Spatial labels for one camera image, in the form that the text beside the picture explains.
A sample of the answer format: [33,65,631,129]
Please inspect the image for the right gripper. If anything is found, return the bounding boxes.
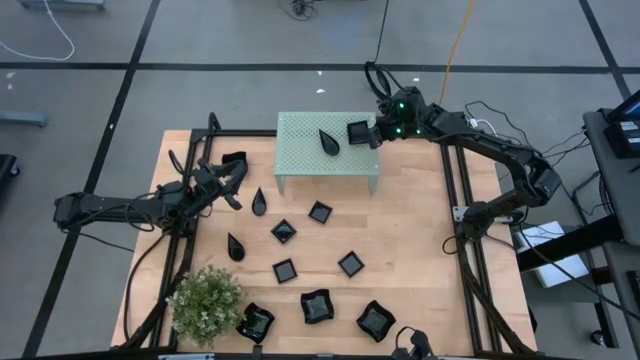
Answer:
[367,116,400,151]

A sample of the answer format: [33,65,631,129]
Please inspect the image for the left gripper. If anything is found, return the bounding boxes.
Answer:
[193,162,250,212]

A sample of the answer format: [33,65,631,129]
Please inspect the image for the black square mini plate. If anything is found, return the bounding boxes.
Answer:
[270,218,298,246]
[271,257,299,285]
[346,120,371,147]
[337,250,366,279]
[307,200,334,225]

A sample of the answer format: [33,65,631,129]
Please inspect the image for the black teardrop mini plate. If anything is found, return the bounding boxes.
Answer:
[250,186,268,218]
[318,128,342,157]
[227,232,247,263]

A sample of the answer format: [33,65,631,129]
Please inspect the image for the black wavy mini plate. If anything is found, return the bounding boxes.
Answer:
[355,299,397,344]
[299,288,336,326]
[220,150,249,174]
[235,301,276,345]

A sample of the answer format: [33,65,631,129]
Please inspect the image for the sage green perforated metal shelf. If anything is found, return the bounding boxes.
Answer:
[273,110,381,196]

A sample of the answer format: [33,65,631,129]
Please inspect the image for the artificial green potted plant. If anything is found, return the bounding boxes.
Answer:
[165,264,247,350]

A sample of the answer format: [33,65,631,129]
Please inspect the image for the white flat box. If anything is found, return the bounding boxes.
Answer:
[513,219,591,290]

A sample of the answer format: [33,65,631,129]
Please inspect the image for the black stand beam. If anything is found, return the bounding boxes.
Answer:
[516,213,626,274]

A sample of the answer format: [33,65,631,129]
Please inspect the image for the grey metal base bar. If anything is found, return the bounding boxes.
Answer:
[18,0,107,11]
[0,110,49,128]

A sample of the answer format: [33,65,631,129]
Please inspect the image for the black wheeled base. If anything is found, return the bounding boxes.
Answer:
[0,153,21,185]

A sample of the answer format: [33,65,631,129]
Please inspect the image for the grey desk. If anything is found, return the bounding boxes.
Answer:
[582,107,640,249]

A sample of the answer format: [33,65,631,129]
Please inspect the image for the black labelled device box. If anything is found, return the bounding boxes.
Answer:
[603,118,640,160]

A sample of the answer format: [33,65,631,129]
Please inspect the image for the laptop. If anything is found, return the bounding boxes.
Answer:
[607,88,640,124]

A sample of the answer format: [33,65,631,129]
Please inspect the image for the black coiled cable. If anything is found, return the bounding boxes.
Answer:
[363,60,396,104]

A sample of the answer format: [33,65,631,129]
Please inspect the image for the black aluminium table frame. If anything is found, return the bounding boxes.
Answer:
[119,112,539,360]

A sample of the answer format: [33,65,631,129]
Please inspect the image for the white power cable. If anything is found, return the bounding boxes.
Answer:
[464,117,503,151]

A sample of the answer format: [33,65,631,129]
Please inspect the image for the thin black cable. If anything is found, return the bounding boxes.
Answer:
[372,0,391,65]

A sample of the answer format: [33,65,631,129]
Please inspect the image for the yellow cable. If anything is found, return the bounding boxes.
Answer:
[438,0,476,105]

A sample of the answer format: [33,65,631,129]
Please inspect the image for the black cable tangle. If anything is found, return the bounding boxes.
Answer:
[278,0,321,22]

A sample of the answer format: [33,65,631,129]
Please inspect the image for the black cabled device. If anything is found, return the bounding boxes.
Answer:
[392,325,439,360]

